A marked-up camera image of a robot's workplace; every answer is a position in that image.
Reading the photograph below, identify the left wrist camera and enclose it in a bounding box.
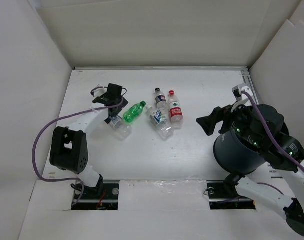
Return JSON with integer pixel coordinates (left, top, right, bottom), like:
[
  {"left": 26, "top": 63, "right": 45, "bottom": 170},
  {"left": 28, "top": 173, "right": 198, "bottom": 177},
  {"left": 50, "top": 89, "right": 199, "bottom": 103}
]
[{"left": 90, "top": 85, "right": 107, "bottom": 97}]

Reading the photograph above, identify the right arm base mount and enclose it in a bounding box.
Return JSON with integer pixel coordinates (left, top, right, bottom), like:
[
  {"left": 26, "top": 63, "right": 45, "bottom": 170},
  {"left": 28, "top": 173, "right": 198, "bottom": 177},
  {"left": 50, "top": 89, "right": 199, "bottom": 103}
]
[{"left": 204, "top": 180, "right": 256, "bottom": 210}]

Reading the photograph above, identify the clear bottle black cap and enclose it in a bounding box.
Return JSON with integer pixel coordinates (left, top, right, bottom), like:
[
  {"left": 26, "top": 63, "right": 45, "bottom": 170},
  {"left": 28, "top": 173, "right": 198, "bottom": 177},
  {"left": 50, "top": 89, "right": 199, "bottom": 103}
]
[{"left": 154, "top": 87, "right": 167, "bottom": 110}]

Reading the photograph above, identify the green plastic bottle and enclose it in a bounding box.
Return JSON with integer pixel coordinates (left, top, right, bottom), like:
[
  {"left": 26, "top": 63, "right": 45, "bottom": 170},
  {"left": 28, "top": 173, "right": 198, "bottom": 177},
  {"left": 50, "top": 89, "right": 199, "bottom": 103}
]
[{"left": 123, "top": 101, "right": 146, "bottom": 123}]

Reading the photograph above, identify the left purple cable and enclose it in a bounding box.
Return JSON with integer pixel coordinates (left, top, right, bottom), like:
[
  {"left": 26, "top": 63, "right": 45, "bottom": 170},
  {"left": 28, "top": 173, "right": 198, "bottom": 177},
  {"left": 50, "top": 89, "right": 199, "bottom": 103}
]
[{"left": 32, "top": 84, "right": 129, "bottom": 207}]

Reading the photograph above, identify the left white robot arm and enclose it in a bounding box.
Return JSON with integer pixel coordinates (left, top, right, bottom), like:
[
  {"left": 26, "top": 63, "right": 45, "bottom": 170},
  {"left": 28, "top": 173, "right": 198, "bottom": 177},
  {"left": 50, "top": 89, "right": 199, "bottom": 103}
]
[{"left": 49, "top": 83, "right": 128, "bottom": 199}]

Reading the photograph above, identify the clear bottle blue white label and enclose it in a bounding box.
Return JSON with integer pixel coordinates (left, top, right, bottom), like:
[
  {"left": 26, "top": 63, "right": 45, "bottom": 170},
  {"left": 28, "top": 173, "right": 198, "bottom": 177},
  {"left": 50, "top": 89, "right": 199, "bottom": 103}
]
[{"left": 146, "top": 105, "right": 174, "bottom": 140}]

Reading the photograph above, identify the dark blue round bin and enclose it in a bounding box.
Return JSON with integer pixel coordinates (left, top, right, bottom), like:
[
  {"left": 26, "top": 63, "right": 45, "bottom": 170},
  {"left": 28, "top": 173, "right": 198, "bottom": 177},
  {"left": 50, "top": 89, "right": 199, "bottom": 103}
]
[{"left": 213, "top": 103, "right": 290, "bottom": 175}]

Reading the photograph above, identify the clear plastic bottle white cap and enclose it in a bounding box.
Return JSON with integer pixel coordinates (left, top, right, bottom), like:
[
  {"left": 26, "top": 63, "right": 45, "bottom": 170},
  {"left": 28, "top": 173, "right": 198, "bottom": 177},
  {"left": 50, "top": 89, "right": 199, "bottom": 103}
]
[{"left": 109, "top": 115, "right": 132, "bottom": 140}]

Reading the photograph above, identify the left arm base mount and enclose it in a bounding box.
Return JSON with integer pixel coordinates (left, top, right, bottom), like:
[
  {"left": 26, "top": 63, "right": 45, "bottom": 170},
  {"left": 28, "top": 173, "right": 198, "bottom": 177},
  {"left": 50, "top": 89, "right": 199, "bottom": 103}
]
[{"left": 71, "top": 180, "right": 120, "bottom": 211}]

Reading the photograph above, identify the clear bottle red cap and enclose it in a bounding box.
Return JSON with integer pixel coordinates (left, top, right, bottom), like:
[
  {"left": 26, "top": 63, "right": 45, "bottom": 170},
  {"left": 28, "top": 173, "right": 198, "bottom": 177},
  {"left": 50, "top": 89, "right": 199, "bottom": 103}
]
[{"left": 168, "top": 90, "right": 183, "bottom": 129}]

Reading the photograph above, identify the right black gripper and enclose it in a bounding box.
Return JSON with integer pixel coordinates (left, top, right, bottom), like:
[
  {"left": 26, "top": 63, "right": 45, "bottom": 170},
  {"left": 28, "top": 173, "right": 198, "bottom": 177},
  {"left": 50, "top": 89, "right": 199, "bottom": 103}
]
[{"left": 195, "top": 98, "right": 263, "bottom": 147}]

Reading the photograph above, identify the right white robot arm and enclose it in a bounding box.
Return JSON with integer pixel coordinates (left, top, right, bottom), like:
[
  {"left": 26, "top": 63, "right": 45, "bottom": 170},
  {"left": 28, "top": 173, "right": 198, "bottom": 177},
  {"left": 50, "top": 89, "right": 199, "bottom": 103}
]
[{"left": 196, "top": 104, "right": 304, "bottom": 237}]

